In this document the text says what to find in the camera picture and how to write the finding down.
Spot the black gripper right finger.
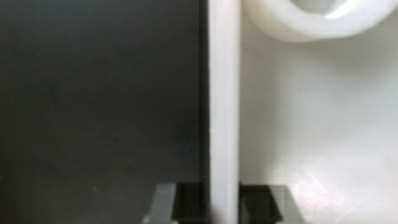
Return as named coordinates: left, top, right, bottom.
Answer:
left=240, top=185, right=306, bottom=224

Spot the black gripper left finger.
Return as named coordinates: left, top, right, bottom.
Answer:
left=141, top=183, right=210, bottom=224

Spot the white square tabletop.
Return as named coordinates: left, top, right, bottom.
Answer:
left=209, top=0, right=398, bottom=224

